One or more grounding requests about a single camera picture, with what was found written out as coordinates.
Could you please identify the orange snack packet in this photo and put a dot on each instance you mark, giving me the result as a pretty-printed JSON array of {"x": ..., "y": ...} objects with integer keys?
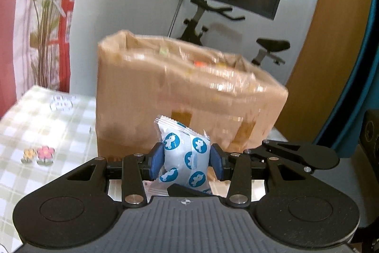
[{"x": 199, "y": 64}]

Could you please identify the black exercise bike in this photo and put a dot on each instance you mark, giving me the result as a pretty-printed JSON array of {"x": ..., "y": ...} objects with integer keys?
[{"x": 195, "y": 27}]

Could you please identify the wooden door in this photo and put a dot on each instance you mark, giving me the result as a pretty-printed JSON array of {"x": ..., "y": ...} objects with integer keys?
[{"x": 325, "y": 48}]

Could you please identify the teal door frame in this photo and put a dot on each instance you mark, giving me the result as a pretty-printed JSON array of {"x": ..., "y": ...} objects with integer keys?
[{"x": 349, "y": 93}]

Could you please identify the white blue-print snack packet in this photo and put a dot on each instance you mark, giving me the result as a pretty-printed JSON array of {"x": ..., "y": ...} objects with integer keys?
[{"x": 183, "y": 152}]

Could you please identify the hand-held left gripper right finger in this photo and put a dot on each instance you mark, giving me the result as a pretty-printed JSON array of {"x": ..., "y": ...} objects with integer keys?
[{"x": 217, "y": 162}]

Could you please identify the plastic-lined cardboard box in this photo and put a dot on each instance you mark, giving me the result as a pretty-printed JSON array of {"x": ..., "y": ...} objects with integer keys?
[{"x": 177, "y": 87}]

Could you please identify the red leaf-print curtain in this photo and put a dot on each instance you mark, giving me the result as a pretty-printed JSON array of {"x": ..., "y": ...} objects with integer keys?
[{"x": 17, "y": 33}]

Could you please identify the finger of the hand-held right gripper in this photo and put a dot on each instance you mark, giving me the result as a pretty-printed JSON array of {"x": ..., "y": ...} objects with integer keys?
[{"x": 272, "y": 147}]

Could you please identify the metal rod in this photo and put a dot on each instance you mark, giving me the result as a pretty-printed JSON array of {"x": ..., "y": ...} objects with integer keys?
[{"x": 174, "y": 16}]

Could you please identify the green checked tablecloth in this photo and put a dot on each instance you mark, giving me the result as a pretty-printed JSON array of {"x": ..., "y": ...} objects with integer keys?
[{"x": 44, "y": 128}]

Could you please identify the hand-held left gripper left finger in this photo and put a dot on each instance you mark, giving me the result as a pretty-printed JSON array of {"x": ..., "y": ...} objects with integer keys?
[{"x": 156, "y": 161}]

